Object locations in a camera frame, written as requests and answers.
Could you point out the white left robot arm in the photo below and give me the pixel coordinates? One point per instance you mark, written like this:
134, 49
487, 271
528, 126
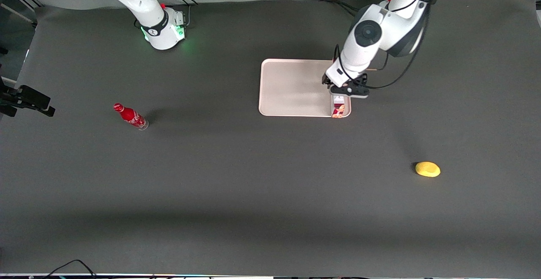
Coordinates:
372, 34

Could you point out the red tartan cookie box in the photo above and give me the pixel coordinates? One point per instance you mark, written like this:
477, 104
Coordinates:
338, 109

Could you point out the red cola bottle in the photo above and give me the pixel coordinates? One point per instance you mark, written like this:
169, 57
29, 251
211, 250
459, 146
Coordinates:
131, 116

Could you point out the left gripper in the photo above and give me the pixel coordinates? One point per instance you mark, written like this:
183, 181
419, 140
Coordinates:
325, 80

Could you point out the pale pink rectangular tray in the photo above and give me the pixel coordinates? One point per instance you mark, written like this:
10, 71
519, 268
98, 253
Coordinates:
296, 87

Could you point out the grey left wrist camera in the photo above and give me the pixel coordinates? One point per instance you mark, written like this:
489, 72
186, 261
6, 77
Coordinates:
349, 91

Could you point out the yellow lemon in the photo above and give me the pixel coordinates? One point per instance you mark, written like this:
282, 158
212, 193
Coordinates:
427, 169

